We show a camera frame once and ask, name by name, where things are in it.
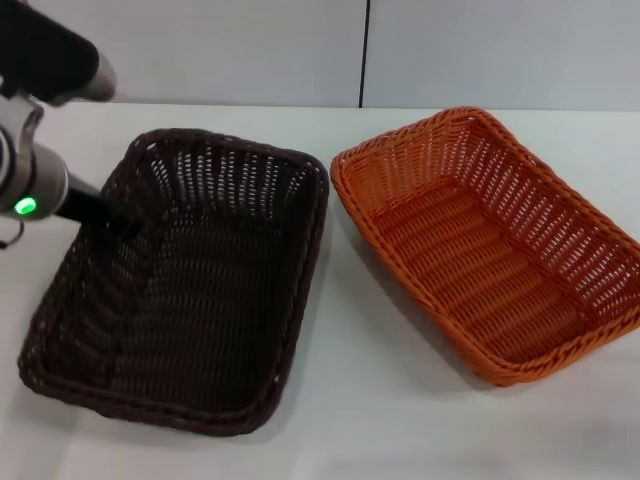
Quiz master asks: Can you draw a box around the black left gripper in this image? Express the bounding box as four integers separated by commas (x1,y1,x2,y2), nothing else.
53,171,145,242

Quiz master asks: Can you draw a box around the dark brown woven basket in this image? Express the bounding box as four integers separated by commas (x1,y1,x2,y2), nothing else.
17,127,332,436

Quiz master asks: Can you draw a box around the orange woven basket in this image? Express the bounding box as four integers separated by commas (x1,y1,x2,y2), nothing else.
329,104,640,389

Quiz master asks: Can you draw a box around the thin black cable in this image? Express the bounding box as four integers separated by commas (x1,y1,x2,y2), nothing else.
0,219,26,251

